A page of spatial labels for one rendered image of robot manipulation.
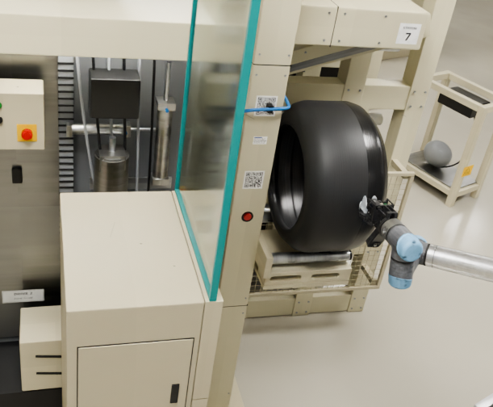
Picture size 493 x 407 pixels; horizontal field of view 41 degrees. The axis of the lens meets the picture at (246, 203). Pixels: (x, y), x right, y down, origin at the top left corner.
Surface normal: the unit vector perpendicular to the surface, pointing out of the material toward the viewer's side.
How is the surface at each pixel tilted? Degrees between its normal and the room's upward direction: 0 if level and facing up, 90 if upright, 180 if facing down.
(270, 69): 90
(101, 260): 0
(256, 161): 90
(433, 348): 0
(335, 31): 90
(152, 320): 90
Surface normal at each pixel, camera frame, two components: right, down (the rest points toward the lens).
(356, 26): 0.25, 0.54
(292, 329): 0.14, -0.84
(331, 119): 0.20, -0.65
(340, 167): 0.28, -0.06
